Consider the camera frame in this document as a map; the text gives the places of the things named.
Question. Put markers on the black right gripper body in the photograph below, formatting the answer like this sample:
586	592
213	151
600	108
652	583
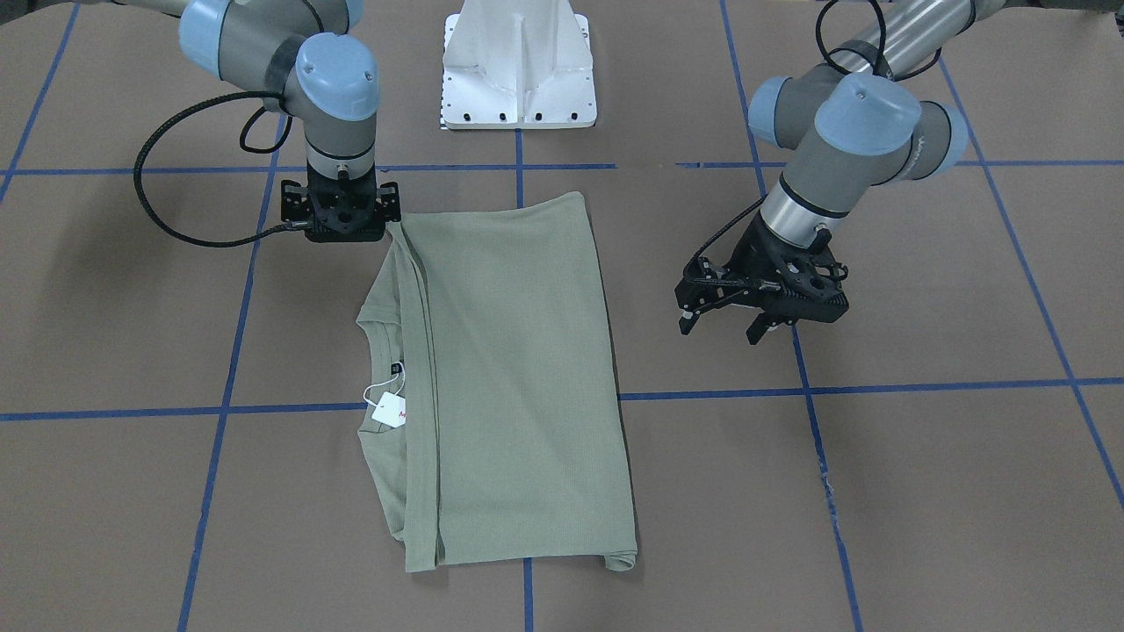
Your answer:
292	203

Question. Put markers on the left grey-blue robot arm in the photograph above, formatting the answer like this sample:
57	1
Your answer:
850	124

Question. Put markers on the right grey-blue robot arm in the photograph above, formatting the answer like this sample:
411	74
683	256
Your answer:
301	60

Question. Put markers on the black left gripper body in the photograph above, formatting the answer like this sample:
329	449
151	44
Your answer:
752	252

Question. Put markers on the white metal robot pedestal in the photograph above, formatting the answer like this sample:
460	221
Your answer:
517	65

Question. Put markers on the olive green long-sleeve shirt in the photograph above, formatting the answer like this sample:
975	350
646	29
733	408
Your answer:
513	444

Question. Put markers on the white paper hang tag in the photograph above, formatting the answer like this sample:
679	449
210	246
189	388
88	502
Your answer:
386	403

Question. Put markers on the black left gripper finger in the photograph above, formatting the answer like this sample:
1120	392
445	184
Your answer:
764	323
693	305

